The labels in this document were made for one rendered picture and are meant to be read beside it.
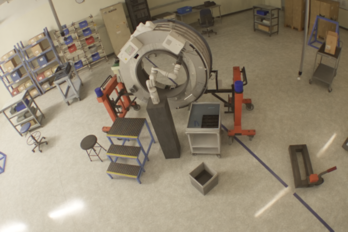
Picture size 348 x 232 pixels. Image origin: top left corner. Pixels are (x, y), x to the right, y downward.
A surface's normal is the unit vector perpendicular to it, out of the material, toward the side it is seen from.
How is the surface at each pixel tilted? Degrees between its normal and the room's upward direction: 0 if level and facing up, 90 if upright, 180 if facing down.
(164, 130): 90
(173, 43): 90
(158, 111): 90
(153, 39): 90
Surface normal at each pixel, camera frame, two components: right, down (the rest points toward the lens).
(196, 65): -0.21, 0.63
